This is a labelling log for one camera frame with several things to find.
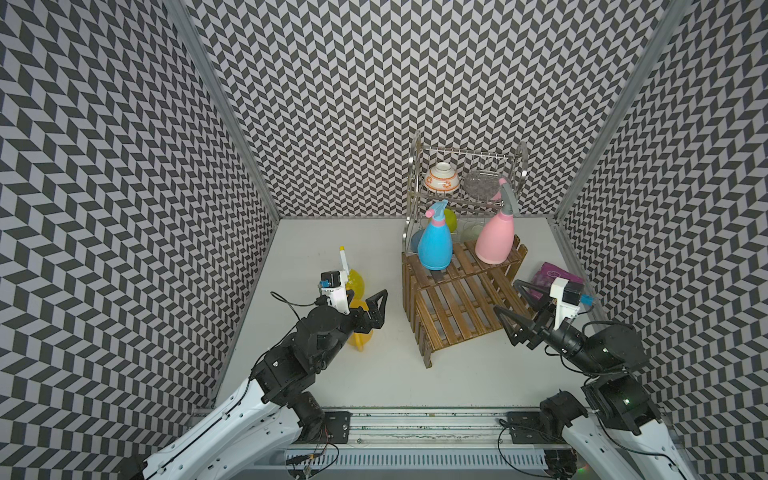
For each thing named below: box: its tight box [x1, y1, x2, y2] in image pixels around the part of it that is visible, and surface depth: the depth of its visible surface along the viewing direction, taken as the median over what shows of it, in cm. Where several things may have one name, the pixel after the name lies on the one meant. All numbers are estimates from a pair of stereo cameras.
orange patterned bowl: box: [424, 162, 461, 193], surface depth 89 cm
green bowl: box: [444, 207, 457, 234], surface depth 110 cm
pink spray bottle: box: [475, 177, 519, 265], surface depth 68 cm
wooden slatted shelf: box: [402, 235, 533, 368], surface depth 78 cm
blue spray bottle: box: [418, 200, 453, 271], surface depth 68 cm
